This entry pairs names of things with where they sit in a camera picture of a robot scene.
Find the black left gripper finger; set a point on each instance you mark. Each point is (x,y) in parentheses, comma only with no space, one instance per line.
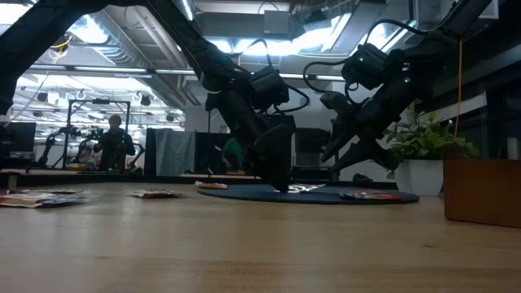
(281,120)
(277,158)

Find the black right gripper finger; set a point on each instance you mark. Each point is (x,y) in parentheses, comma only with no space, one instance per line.
(366,152)
(344,122)

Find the round dark blue woven placemat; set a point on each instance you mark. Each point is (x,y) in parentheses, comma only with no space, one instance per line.
(244,197)

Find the wooden three-compartment tea box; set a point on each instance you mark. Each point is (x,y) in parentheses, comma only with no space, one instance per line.
(484,195)

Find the black background robot arm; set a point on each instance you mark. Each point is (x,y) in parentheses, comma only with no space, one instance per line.
(91,134)
(53,138)

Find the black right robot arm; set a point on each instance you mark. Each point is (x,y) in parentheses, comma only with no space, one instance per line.
(439,49)

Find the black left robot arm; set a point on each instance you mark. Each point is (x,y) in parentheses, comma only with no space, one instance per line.
(24,49)

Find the black dome-shaped object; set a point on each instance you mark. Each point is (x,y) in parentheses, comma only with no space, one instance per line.
(362,177)

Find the black equipment cabinet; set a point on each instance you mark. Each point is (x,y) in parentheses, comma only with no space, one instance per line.
(313,140)

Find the person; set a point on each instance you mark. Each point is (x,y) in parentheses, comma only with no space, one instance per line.
(115,146)
(233,154)
(87,158)

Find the black partition screen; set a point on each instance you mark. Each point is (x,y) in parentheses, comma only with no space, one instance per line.
(207,154)

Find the green plant in white pot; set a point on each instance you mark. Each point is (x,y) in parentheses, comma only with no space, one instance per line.
(419,177)

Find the black ceiling spotlight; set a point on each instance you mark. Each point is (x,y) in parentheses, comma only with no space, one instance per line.
(42,97)
(145,100)
(170,118)

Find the grey fabric panel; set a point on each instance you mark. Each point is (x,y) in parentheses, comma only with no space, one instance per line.
(175,152)

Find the long ceiling light bar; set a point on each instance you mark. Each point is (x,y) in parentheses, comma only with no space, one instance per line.
(102,69)

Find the black computer monitor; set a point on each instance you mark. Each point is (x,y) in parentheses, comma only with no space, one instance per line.
(18,138)

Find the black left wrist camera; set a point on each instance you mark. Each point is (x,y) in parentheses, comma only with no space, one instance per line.
(268,87)

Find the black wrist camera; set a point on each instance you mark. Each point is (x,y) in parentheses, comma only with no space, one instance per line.
(268,87)
(366,67)

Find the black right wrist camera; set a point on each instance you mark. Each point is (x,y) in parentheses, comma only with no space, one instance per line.
(366,67)

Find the black metal gantry frame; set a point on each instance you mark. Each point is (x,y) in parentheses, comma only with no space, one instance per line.
(99,101)

